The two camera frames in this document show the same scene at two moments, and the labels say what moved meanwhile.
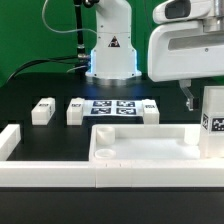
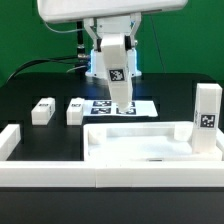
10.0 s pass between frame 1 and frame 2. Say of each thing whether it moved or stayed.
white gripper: moved
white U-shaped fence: stayed
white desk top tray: moved
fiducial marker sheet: stayed
